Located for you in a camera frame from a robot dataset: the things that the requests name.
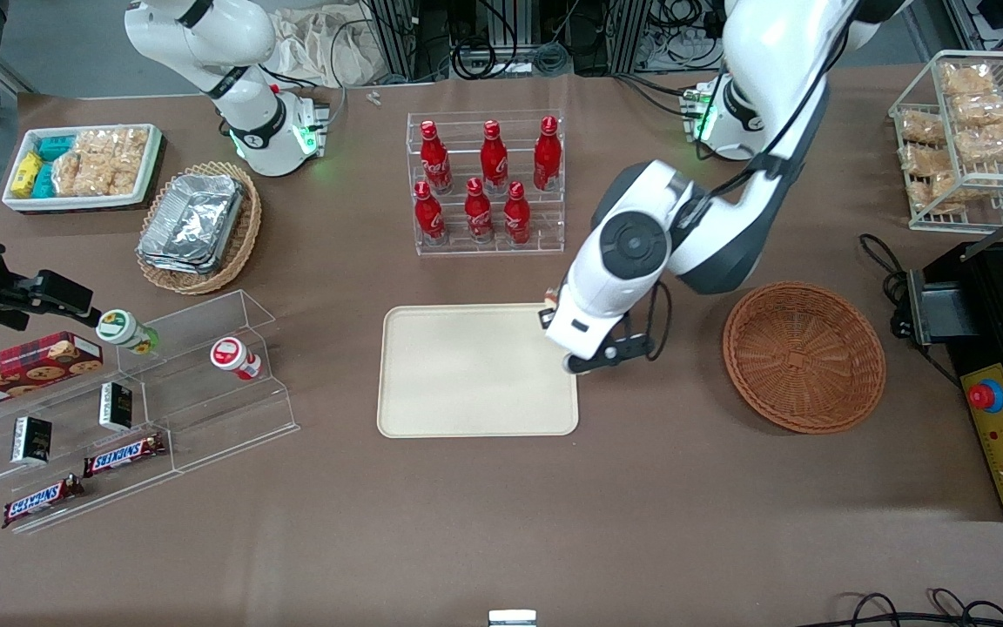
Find beige cloth bag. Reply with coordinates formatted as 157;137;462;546
271;7;380;88

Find white wire rack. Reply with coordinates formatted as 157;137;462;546
888;50;1003;233

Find light wicker basket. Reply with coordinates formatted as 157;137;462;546
135;160;263;296

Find Snickers bar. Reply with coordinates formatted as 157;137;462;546
83;433;168;479
2;475;85;529

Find yellow snack pack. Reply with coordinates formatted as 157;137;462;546
10;152;44;198

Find red cookie box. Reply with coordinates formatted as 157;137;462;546
0;331;104;415

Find beige plastic tray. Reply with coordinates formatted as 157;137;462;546
377;303;580;438

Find red lid drink bottle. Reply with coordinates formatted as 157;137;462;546
210;336;263;381

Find white rectangular snack tray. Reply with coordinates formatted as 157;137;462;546
2;123;165;214

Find black sealing machine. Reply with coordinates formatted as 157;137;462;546
906;239;1003;523

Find black floor cable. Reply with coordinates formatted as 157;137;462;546
802;588;1003;627

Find aluminium frame rack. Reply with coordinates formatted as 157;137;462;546
362;0;729;81

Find clear acrylic display shelf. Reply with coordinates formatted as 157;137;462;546
0;289;300;534

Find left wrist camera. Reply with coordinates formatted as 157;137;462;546
564;334;655;376

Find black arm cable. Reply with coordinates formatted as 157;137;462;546
641;17;855;363

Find small black box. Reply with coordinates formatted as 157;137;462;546
98;381;134;433
11;416;53;465

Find green lid drink bottle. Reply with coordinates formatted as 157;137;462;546
96;309;160;356

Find clear bag of crackers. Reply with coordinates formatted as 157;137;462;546
75;128;151;151
97;148;151;197
53;150;98;197

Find brown wicker basket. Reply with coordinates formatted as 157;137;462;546
722;280;887;435

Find black power cable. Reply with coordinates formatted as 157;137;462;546
858;233;964;388

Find rice cracker snack pack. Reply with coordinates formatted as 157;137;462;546
900;144;951;178
952;92;1003;127
941;63;996;97
899;110;948;145
912;171;986;214
954;122;1003;165

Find clear acrylic bottle rack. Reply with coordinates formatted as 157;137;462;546
406;109;568;257

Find red cola bottle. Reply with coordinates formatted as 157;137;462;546
479;120;509;194
414;181;448;246
419;120;454;196
533;115;563;192
502;181;532;246
464;178;495;245

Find aluminium foil container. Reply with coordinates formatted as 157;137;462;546
138;235;224;276
143;173;246;262

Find black power inlet box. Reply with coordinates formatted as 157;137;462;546
906;268;966;347

